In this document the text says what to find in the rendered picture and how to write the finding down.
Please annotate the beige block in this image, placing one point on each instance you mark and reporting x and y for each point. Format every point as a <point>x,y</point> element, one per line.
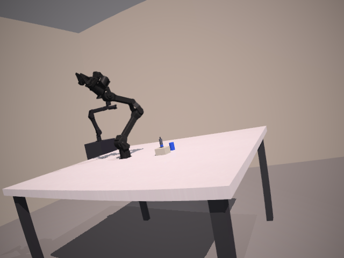
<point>162,151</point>

